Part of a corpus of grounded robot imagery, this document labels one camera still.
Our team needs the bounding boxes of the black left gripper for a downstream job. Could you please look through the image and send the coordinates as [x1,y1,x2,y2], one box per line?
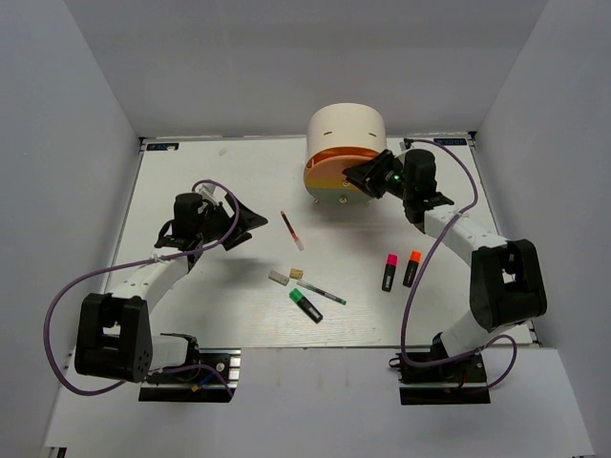
[197,193,268,251]

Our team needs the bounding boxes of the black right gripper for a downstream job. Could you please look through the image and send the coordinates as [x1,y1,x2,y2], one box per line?
[345,149,415,200]

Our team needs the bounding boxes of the round cream drawer cabinet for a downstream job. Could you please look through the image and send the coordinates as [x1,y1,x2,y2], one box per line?
[303,103,387,205]

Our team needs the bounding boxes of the red pen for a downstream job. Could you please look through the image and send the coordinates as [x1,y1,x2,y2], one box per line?
[280,211,305,252]

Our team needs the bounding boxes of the grey eraser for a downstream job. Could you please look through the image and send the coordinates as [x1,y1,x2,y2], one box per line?
[268,270,289,286]

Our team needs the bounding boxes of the green highlighter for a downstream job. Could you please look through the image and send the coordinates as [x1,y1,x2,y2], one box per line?
[288,288,324,323]

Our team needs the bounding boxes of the pink highlighter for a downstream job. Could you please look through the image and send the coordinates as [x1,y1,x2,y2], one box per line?
[381,254,398,292]

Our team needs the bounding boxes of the orange highlighter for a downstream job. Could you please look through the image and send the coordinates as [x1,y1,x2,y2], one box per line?
[402,250,422,288]

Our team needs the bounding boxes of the green pen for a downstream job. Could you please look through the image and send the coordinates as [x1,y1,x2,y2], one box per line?
[297,280,347,305]

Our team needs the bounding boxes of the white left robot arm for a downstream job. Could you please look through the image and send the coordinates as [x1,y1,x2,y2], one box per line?
[74,192,268,383]

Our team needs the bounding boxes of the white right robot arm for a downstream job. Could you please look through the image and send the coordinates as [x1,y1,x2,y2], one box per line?
[343,149,548,381]

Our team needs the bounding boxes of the tan eraser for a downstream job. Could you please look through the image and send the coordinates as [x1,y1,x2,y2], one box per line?
[289,268,304,280]

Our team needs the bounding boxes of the blue label right corner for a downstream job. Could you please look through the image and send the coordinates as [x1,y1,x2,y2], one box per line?
[433,137,468,146]

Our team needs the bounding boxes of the blue label corner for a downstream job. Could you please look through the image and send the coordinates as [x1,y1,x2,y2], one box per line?
[433,137,468,146]
[146,142,179,152]

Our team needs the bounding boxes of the blue label left corner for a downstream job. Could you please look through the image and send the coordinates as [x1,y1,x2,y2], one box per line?
[146,142,179,152]

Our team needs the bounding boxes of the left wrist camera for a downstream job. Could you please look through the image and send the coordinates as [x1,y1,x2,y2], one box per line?
[195,183,220,205]

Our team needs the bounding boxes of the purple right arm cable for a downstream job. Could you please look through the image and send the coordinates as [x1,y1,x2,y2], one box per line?
[399,137,519,395]

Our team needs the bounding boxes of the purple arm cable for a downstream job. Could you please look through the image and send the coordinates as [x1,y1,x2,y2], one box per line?
[45,179,241,396]
[399,137,519,395]

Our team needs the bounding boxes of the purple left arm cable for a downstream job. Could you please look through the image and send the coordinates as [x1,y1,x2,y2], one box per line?
[45,179,241,396]

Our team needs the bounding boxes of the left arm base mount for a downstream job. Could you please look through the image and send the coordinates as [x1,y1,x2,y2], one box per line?
[138,349,242,404]

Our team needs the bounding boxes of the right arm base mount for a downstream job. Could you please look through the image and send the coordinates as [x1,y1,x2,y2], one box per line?
[389,353,491,406]

